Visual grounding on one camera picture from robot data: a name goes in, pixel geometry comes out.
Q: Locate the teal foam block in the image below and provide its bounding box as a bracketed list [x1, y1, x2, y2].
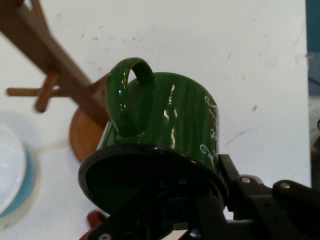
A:
[305, 0, 320, 52]

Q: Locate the white bowl blue outside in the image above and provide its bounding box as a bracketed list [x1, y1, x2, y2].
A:
[0, 111, 39, 222]

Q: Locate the red enamel mug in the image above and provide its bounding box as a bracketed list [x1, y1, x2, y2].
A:
[79, 209, 111, 240]

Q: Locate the green enamel mug white lettering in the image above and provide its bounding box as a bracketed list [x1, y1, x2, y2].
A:
[78, 56, 229, 219]

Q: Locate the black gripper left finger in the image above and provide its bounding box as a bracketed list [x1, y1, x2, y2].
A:
[81, 187, 226, 240]

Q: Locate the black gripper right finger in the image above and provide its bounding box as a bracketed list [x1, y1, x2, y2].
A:
[218, 153, 320, 240]

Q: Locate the brown wooden mug tree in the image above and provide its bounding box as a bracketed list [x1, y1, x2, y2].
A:
[0, 0, 119, 164]

